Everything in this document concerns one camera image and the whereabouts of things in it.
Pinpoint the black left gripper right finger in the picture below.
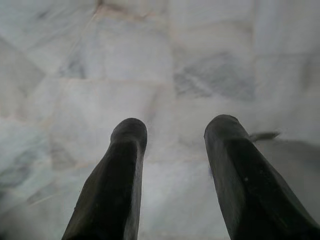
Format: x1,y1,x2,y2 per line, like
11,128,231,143
204,114,320,240

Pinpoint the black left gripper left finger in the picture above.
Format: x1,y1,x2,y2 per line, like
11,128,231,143
61,117,148,240

